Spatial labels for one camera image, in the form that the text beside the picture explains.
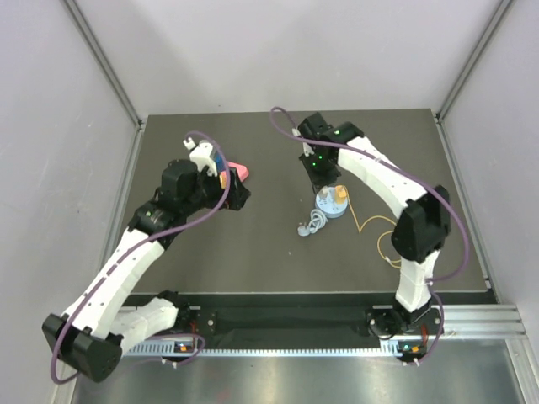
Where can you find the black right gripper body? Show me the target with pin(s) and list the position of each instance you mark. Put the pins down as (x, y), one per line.
(321, 173)

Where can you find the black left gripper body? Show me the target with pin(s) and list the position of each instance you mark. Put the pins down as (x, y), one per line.
(211, 194)

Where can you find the orange charger block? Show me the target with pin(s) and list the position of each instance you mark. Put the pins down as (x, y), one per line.
(340, 194)

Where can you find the blue cube socket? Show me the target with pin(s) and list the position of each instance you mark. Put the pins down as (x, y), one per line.
(219, 163)

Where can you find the pink triangular power strip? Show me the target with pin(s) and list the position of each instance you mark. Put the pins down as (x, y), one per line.
(242, 171)

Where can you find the round light blue power strip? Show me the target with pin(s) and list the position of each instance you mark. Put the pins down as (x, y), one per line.
(321, 214)

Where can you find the yellow plug adapter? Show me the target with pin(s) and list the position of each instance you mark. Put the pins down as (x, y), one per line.
(223, 180)

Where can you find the white square charger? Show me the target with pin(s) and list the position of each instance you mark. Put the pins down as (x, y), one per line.
(322, 195)

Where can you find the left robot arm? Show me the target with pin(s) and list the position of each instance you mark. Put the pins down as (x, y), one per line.
(91, 336)

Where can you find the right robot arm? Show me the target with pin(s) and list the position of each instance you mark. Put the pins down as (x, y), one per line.
(422, 214)

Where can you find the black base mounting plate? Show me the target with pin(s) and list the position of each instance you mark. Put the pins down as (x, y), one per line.
(360, 312)

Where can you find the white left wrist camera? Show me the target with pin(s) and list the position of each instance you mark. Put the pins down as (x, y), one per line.
(202, 154)

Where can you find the aluminium frame rail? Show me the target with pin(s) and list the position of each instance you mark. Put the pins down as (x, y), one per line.
(483, 322)

